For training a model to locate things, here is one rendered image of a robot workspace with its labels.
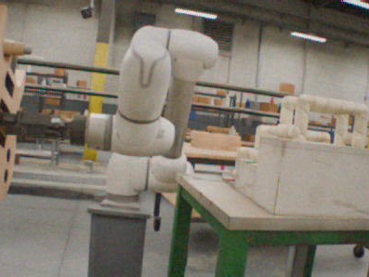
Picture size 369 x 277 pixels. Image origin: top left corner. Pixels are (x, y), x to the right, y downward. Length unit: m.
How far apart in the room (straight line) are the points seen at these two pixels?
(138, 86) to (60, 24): 11.61
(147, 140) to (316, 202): 0.42
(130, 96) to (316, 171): 0.45
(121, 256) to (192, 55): 0.92
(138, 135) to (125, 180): 0.79
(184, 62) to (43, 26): 11.19
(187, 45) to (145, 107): 0.58
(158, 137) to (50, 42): 11.48
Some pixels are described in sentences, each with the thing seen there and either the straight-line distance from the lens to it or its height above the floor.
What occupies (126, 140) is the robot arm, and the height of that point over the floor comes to 1.06.
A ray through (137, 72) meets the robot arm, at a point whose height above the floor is 1.21.
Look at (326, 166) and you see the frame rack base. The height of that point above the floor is 1.05.
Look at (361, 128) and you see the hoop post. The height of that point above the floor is 1.15.
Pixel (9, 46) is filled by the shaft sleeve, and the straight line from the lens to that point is 0.92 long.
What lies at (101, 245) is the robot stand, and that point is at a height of 0.53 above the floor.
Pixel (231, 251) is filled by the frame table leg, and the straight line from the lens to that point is 0.80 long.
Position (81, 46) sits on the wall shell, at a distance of 12.12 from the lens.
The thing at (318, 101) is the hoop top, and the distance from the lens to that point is 0.86.
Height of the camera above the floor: 1.12
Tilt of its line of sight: 3 degrees down
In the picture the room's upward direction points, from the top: 6 degrees clockwise
